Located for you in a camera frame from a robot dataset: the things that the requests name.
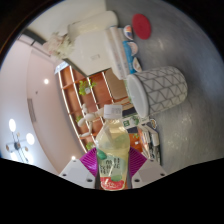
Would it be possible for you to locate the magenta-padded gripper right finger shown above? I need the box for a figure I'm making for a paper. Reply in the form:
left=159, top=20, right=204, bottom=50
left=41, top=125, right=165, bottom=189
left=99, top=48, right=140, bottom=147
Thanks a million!
left=128, top=147, right=167, bottom=189

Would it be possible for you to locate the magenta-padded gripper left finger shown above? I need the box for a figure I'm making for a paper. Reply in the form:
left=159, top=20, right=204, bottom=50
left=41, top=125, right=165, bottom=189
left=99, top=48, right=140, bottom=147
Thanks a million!
left=59, top=148, right=99, bottom=190

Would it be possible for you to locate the clear drink bottle white cap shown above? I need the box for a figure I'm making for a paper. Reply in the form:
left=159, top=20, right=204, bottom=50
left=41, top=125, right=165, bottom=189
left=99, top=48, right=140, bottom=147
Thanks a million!
left=94, top=104, right=130, bottom=191

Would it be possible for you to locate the stack of dark books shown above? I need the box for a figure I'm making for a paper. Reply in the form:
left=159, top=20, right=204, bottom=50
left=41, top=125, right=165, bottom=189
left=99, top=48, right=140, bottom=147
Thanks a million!
left=138, top=124, right=163, bottom=164

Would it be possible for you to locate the small round printed badge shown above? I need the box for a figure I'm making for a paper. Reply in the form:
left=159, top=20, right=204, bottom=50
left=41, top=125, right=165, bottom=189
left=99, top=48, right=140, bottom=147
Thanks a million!
left=149, top=118, right=158, bottom=130
left=128, top=41, right=139, bottom=56
left=123, top=24, right=134, bottom=40
left=132, top=56, right=143, bottom=73

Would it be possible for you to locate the ceiling chandelier with round lamps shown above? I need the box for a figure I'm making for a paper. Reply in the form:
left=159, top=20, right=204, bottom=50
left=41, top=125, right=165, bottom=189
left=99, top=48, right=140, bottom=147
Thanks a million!
left=4, top=118, right=36, bottom=163

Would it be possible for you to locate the wooden shelf unit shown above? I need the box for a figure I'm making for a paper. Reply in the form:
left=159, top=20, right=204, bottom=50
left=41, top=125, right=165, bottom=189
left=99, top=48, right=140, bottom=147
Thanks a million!
left=54, top=64, right=134, bottom=154

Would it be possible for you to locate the ceiling air vent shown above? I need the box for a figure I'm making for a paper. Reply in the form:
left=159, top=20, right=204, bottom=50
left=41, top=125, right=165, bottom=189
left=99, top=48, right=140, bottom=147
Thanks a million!
left=27, top=98, right=38, bottom=124

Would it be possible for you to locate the white mug with triangle pattern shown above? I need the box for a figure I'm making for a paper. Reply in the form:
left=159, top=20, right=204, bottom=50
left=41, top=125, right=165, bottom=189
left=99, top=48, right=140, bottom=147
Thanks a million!
left=126, top=65, right=188, bottom=119

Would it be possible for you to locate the tan chair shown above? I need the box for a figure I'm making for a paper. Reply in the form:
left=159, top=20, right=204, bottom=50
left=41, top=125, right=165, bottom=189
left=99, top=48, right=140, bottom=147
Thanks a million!
left=104, top=68, right=133, bottom=108

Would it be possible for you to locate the white box stack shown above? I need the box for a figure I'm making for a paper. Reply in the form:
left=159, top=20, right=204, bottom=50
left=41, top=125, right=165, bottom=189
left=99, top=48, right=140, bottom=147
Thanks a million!
left=104, top=27, right=136, bottom=80

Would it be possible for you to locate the flat round red coaster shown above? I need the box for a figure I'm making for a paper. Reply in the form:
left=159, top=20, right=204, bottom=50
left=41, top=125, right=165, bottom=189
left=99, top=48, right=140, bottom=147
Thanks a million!
left=131, top=13, right=152, bottom=41

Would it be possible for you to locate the tall white vase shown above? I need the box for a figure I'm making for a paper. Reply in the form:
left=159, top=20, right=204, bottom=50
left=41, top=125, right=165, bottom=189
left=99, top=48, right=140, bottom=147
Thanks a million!
left=67, top=10, right=118, bottom=43

